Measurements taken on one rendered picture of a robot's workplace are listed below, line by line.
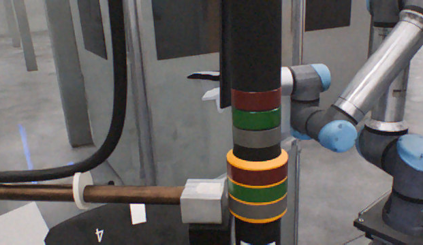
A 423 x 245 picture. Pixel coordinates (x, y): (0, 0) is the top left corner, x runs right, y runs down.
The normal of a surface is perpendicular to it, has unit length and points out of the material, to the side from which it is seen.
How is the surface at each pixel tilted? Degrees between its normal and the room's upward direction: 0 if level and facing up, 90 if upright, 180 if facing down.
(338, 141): 90
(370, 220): 0
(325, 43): 90
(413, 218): 72
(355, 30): 90
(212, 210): 90
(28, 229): 50
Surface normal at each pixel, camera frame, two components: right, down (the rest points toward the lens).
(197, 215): -0.13, 0.33
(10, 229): 0.53, -0.46
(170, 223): 0.01, -0.53
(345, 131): 0.26, 0.30
